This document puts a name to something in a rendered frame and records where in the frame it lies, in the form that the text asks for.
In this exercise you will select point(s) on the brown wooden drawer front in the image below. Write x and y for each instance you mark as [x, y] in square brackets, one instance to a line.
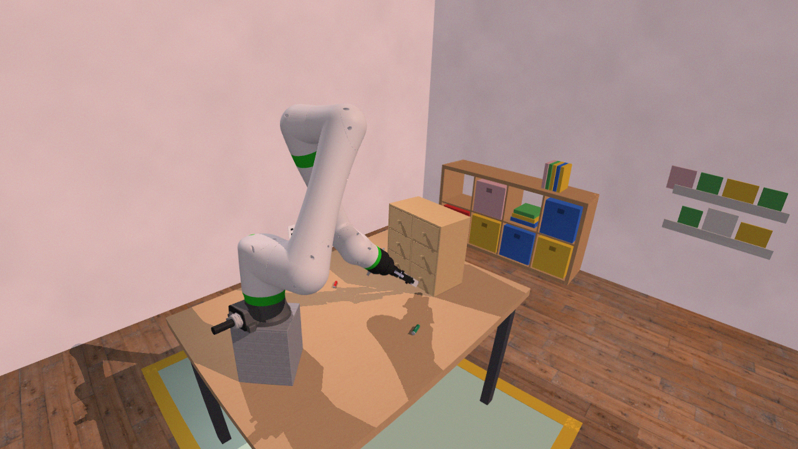
[424, 256]
[399, 242]
[425, 278]
[399, 261]
[426, 233]
[401, 220]

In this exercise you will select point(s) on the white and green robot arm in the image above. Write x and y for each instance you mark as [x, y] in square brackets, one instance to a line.
[270, 265]

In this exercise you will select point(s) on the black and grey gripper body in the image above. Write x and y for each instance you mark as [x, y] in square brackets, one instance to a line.
[390, 268]

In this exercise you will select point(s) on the small wooden chest of drawers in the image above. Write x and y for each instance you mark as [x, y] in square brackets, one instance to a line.
[453, 239]

